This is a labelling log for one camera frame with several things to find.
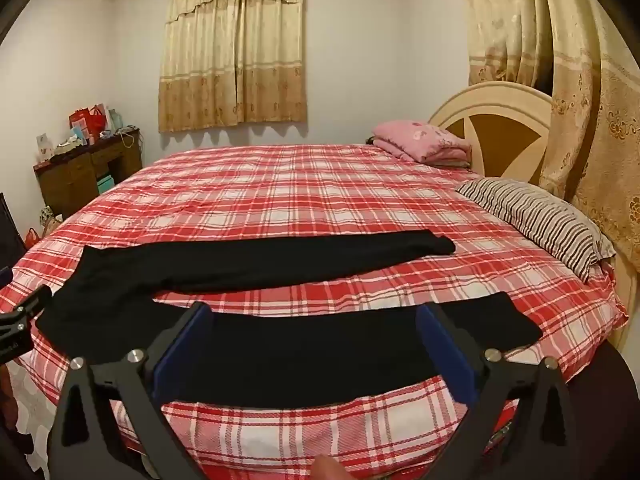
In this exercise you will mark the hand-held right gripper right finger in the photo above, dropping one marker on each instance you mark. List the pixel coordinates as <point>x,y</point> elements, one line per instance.
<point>445,355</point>

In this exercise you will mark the cream and brown headboard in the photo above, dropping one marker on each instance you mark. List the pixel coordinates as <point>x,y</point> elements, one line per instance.
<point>492,110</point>

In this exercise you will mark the folded pink blanket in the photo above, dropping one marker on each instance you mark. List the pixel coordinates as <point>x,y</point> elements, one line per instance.
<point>422,142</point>

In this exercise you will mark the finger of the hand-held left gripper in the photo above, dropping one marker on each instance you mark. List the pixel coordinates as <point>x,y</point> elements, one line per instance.
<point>35,302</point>

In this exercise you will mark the beige window curtain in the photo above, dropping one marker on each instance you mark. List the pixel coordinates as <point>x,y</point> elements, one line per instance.
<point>232,60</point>

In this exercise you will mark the red gift bag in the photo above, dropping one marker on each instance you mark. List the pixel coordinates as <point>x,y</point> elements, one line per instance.
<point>87,121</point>

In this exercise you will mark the bed with red plaid sheet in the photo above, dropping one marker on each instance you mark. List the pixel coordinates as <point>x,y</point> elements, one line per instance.
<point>300,185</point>

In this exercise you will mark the dark chair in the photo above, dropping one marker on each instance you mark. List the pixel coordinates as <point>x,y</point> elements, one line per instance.
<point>11,232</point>

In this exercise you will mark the white card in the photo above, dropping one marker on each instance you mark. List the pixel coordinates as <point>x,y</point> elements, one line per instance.
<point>45,146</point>

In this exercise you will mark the striped pillow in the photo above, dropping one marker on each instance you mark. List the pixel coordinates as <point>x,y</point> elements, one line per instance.
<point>545,222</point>

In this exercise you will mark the person's right hand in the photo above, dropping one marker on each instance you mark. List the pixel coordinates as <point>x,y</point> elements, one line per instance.
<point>329,469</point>

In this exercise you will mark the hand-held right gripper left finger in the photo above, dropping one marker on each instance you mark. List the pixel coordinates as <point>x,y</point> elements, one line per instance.
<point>182,355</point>

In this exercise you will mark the red plastic bag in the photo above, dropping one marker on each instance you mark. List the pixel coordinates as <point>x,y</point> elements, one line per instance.
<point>32,239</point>

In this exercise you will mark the teal box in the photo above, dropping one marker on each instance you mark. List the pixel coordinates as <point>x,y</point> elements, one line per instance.
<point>105,184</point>

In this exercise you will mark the black pants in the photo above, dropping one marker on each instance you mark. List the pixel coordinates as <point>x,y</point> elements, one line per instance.
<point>250,265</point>

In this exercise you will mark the brown wooden desk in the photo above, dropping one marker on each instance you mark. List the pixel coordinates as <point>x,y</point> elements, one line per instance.
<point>75,180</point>

